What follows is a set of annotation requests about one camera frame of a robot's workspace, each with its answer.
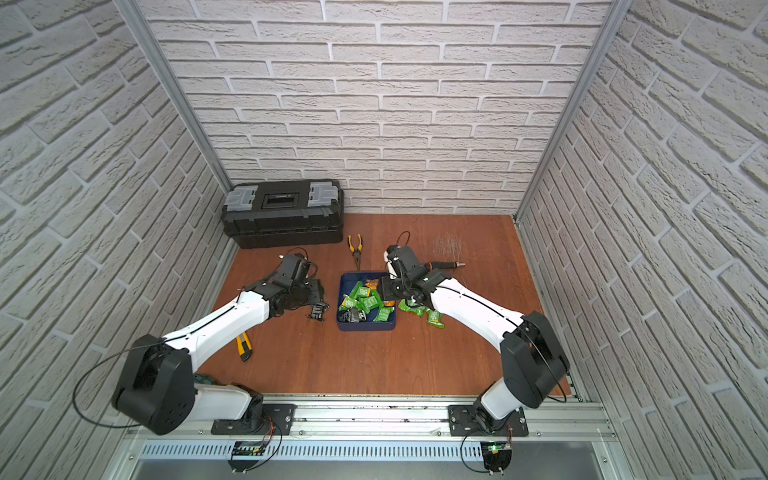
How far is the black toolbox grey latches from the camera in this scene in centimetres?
99

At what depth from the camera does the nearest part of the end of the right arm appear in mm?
607

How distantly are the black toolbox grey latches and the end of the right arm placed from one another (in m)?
0.38
